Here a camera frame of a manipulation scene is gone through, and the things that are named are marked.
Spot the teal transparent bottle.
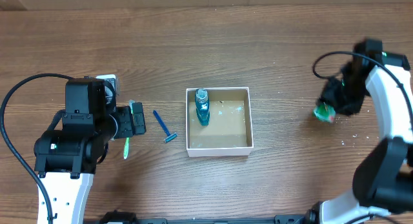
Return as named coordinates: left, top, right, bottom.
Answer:
left=195, top=88, right=210, bottom=126

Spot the green soap packet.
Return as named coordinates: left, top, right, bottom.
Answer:
left=313, top=103, right=336, bottom=123

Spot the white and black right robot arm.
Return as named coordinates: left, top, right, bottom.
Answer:
left=299, top=38, right=412, bottom=223

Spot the green white toothbrush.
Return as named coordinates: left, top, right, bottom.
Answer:
left=123, top=100, right=135, bottom=160

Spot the blue disposable razor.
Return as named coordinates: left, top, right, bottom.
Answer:
left=153, top=110, right=177, bottom=143

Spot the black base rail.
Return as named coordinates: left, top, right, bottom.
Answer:
left=97, top=210, right=305, bottom=224

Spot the white square cardboard box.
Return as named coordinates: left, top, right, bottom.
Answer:
left=186, top=87, right=254, bottom=158

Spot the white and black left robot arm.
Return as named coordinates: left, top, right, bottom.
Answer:
left=34, top=74, right=146, bottom=223

